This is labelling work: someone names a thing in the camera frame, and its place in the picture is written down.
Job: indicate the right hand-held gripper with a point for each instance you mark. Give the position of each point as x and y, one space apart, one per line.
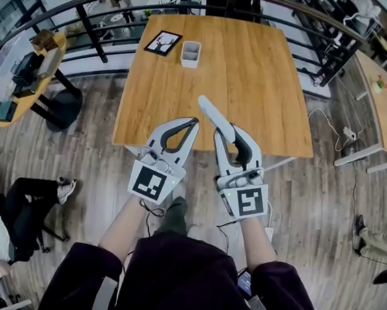
248 201

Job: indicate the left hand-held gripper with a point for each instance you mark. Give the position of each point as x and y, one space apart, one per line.
149 184

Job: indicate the white rectangular container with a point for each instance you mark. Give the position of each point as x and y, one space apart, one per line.
190 56

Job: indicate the person's right forearm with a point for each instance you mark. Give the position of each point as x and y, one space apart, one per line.
256 243

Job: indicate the person's left forearm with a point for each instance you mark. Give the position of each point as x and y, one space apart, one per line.
124 226

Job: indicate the person's grey shoe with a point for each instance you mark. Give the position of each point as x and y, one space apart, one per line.
178 191
194 232

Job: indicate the person's dark trouser leg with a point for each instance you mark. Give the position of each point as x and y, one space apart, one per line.
173 217

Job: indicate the white power strip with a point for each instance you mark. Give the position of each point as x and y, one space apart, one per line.
350 133

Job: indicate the dark phone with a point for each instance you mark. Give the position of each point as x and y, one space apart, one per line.
245 283

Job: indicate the round wooden side table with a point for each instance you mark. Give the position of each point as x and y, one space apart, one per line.
52 77

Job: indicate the person's dark purple top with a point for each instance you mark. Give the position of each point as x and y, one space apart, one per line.
183 287

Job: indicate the wooden desk with white legs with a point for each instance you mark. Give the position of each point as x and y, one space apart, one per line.
383 112

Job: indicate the brown wooden blocks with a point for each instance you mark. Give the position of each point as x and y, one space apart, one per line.
44 39

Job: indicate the black deer picture frame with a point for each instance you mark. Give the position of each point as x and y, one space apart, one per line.
163 42

